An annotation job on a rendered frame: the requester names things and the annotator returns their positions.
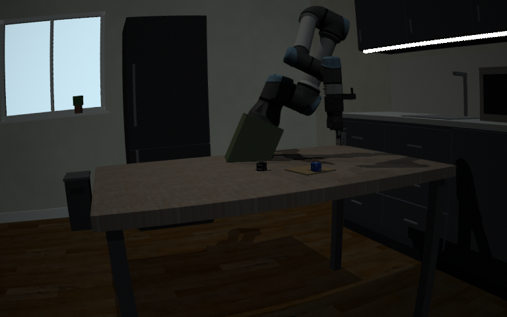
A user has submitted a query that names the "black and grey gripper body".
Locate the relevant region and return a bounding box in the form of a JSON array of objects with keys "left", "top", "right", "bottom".
[{"left": 323, "top": 85, "right": 356, "bottom": 129}]

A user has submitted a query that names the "tan flat mat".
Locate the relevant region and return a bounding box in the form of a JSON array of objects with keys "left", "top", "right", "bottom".
[{"left": 285, "top": 165, "right": 336, "bottom": 175}]

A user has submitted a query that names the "blue die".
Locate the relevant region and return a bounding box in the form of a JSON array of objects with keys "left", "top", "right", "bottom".
[{"left": 311, "top": 162, "right": 321, "bottom": 172}]

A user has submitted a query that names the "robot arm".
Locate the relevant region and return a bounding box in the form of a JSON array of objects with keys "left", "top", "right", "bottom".
[{"left": 248, "top": 6, "right": 350, "bottom": 127}]

